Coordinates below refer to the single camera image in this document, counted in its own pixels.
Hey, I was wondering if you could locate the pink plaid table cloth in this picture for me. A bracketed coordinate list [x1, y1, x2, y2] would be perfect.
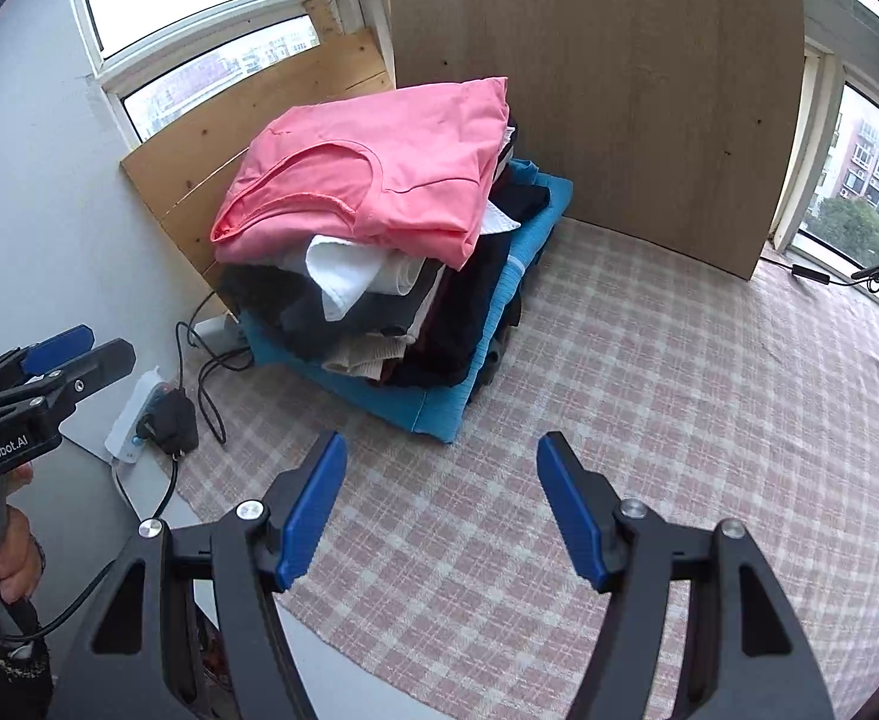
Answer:
[179, 220, 879, 718]

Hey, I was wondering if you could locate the black folded garment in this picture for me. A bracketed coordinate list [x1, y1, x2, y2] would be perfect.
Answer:
[223, 145, 550, 388]

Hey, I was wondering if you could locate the brown wooden board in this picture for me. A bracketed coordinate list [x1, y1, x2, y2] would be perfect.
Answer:
[391, 0, 803, 278]

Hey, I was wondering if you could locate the black tripod cable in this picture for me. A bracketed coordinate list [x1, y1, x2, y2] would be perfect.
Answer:
[756, 253, 879, 291]

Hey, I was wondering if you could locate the white folded garment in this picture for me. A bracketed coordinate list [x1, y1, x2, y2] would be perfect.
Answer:
[287, 196, 524, 324]

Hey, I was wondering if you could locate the beige folded garment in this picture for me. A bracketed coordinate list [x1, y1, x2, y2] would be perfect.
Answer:
[322, 333, 415, 380]

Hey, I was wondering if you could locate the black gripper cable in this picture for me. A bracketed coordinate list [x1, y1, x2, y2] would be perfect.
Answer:
[0, 455, 182, 650]

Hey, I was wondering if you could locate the light plywood board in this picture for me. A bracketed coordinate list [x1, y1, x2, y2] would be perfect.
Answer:
[122, 0, 392, 286]

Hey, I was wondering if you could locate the white power strip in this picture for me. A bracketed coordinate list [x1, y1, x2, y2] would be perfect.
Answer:
[102, 313, 242, 467]

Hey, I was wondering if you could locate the pink t-shirt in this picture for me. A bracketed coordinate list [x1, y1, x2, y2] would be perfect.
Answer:
[210, 76, 509, 270]

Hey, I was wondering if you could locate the blue folded sweater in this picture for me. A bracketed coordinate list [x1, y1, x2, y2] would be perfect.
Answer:
[241, 160, 572, 444]

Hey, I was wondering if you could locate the black power adapter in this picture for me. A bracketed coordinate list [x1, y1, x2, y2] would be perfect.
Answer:
[137, 387, 199, 460]

